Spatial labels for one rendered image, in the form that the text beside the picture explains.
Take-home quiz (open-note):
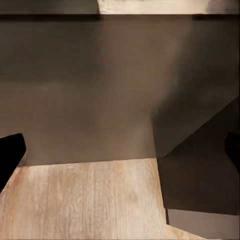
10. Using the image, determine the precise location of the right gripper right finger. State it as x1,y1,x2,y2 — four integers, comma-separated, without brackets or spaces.
224,132,240,172

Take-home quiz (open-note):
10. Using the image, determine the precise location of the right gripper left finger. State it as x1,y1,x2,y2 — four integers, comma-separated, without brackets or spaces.
0,133,27,193

